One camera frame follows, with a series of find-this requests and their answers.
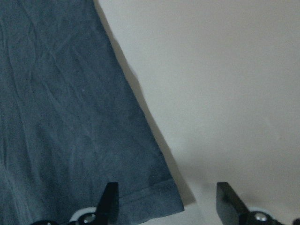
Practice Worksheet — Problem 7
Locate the black t-shirt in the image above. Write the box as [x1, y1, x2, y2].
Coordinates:
[0, 0, 184, 225]

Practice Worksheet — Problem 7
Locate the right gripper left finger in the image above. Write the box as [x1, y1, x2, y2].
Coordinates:
[95, 182, 119, 225]

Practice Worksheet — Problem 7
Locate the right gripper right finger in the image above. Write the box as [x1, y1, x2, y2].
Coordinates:
[216, 182, 250, 225]

